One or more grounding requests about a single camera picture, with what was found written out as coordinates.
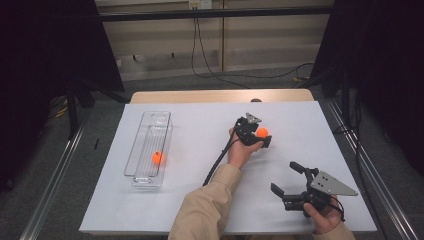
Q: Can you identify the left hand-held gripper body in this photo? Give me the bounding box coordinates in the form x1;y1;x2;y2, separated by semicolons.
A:
234;112;264;148

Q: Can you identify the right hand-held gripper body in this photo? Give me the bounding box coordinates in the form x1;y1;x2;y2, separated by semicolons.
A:
283;167;359;214

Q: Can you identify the clear plastic container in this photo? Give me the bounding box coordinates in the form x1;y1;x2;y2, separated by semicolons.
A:
124;110;174;193

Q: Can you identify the person's left hand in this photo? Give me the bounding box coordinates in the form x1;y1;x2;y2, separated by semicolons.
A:
227;128;264;170

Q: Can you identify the person's right hand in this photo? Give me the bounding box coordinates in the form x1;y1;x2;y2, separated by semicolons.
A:
303;196;344;235

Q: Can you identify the white board sheet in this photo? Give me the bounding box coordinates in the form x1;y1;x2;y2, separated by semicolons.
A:
79;100;378;234

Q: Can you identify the wooden table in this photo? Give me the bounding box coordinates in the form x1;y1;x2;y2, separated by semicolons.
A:
129;88;315;104

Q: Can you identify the black metal stand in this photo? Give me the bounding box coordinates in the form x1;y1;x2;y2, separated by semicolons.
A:
65;79;79;141
341;66;354;129

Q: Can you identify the black horizontal bar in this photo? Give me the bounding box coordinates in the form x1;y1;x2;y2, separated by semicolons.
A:
98;5;334;23

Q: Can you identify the dark curtain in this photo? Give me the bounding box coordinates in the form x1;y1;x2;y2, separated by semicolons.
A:
0;0;126;193
311;0;424;178

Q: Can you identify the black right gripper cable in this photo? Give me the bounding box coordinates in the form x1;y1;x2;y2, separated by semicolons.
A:
329;196;346;223

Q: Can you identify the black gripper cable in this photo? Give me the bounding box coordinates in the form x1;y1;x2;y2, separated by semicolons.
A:
329;196;346;223
202;138;241;187

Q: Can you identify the black floor cable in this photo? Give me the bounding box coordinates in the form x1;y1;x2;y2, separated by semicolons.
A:
333;93;389;240

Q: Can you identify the metal floor rail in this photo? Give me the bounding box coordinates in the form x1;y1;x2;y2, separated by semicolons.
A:
19;113;91;240
326;99;419;240

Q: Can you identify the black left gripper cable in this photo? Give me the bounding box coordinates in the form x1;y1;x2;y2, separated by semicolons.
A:
202;138;241;187

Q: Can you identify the black hanging cable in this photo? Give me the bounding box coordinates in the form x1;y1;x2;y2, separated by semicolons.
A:
190;9;251;90
195;18;316;80

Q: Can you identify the white wall outlet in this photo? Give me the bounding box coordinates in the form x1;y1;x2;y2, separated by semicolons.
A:
188;0;213;10

